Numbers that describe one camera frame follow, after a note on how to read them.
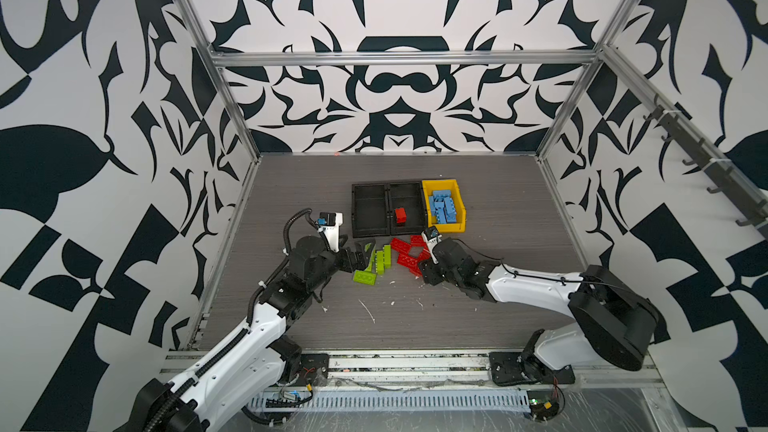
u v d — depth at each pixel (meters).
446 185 1.02
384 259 0.89
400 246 0.94
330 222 0.68
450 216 0.99
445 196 1.04
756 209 0.50
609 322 0.44
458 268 0.67
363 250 0.69
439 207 1.01
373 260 0.90
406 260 0.92
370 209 1.06
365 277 0.89
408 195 1.12
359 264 0.70
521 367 0.67
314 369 0.74
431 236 0.78
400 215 0.99
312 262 0.59
